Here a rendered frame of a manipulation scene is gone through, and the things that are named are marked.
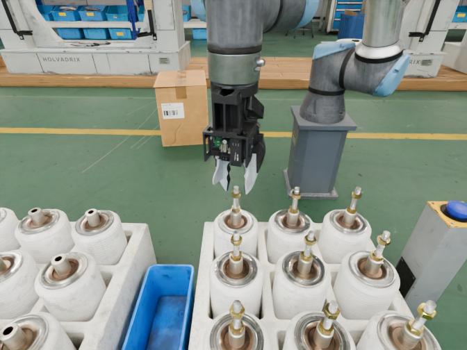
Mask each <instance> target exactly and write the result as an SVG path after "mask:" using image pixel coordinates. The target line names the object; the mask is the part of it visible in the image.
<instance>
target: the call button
mask: <svg viewBox="0 0 467 350"><path fill-rule="evenodd" d="M446 208H447V211H448V212H449V213H450V214H451V215H452V216H454V217H457V218H460V219H466V218H467V204H466V203H464V202H461V201H449V202H448V203H447V205H446Z"/></svg>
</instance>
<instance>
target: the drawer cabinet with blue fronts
mask: <svg viewBox="0 0 467 350"><path fill-rule="evenodd" d="M363 1H364V0H335V4H334V11H333V16H332V21H331V28H330V32H328V33H329V34H338V30H339V25H340V20H341V17H340V16H341V13H345V10H353V12H354V13H361V10H362V7H363ZM330 8H331V0H328V3H327V11H326V16H325V21H328V20H329V12H330ZM324 28H325V32H327V24H324Z"/></svg>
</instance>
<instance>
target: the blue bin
mask: <svg viewBox="0 0 467 350"><path fill-rule="evenodd" d="M194 276H195V268H194V267H193V266H192V265H151V266H150V267H148V269H147V272H146V274H145V278H144V281H143V283H142V287H141V290H140V294H139V296H138V300H137V303H136V306H135V309H134V311H133V315H132V318H131V322H130V324H129V328H128V331H127V333H126V337H125V340H124V344H123V346H122V350H188V347H189V341H190V332H191V326H192V316H193V310H194V304H195V291H194Z"/></svg>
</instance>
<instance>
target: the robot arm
mask: <svg viewBox="0 0 467 350"><path fill-rule="evenodd" d="M190 2H191V6H192V9H193V11H194V13H195V15H196V16H197V17H198V18H199V19H200V20H201V21H203V22H206V34H207V48H208V50H207V61H208V79H209V80H210V81H211V102H212V117H213V121H212V122H211V123H210V124H209V125H208V126H207V127H206V128H205V129H204V130H203V131H202V136H203V146H204V162H206V161H207V160H208V159H209V157H210V156H213V157H214V158H215V173H214V175H213V184H214V185H215V184H216V183H218V182H220V183H221V185H222V186H223V188H224V190H225V191H227V190H228V189H229V183H230V180H231V179H230V176H229V172H230V170H231V168H230V165H231V166H236V167H241V166H242V165H243V166H244V167H245V174H244V177H245V184H244V190H245V194H248V193H249V191H250V190H251V189H252V188H253V186H254V183H255V180H256V177H257V175H258V173H259V170H260V168H261V165H262V162H263V159H264V157H265V142H264V139H263V136H264V134H263V133H259V128H260V127H261V125H260V124H259V123H258V122H257V119H263V113H264V105H263V104H262V103H261V102H260V101H259V100H258V99H257V98H256V97H255V96H254V95H255V94H256V93H257V92H258V91H259V82H258V80H259V79H260V70H261V67H263V66H264V65H265V60H264V59H260V55H261V50H262V39H263V33H271V32H276V31H293V30H295V29H296V28H300V27H303V26H305V25H306V24H308V23H309V22H310V21H311V20H312V19H313V17H314V15H315V13H316V11H317V9H318V4H319V0H190ZM406 2H407V0H366V10H365V17H364V25H363V37H362V41H360V43H358V45H356V43H355V42H354V41H340V42H326V43H322V44H318V45H317V46H316V47H315V49H314V52H313V58H312V64H311V73H310V78H309V87H308V92H307V93H306V96H305V98H304V100H303V102H302V105H301V106H300V116H301V117H302V118H304V119H306V120H308V121H311V122H316V123H321V124H333V123H338V122H341V121H343V120H344V118H345V99H344V93H345V90H352V91H355V92H361V93H365V94H371V95H372V96H378V97H387V96H389V95H391V94H392V93H393V92H394V91H395V89H396V88H397V86H398V85H399V84H400V81H401V80H402V78H403V76H404V74H405V72H406V70H407V67H408V65H409V61H410V55H409V54H407V53H403V51H404V42H403V41H402V40H401V39H400V38H399V37H400V31H401V27H402V20H403V17H404V10H405V6H406ZM355 47H356V48H355ZM210 136H213V137H212V140H211V139H210ZM206 138H208V151H207V152H206ZM229 163H230V165H229Z"/></svg>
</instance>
